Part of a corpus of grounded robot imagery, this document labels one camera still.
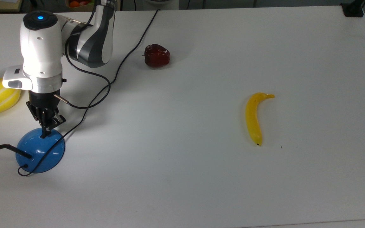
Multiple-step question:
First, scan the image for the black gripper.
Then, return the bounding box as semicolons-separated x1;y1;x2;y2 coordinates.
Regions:
26;90;67;139

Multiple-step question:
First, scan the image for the blue plastic bowl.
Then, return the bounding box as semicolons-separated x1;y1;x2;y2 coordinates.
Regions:
0;118;66;174

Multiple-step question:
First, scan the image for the orange fruit box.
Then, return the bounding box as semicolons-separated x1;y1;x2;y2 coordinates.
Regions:
65;0;95;9

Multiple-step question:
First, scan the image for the red apple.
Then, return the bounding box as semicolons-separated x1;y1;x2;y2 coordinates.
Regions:
143;44;171;68

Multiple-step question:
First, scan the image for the yellow banana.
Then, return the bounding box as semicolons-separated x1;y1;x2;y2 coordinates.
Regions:
245;92;275;147

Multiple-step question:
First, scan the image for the black corner clamp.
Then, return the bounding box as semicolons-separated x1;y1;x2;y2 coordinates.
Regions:
340;0;365;18

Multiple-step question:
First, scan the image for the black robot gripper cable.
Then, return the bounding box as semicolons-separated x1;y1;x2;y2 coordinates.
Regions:
53;0;112;110

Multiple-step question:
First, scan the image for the black lamp power cable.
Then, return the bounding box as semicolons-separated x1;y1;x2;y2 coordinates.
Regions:
17;9;161;177

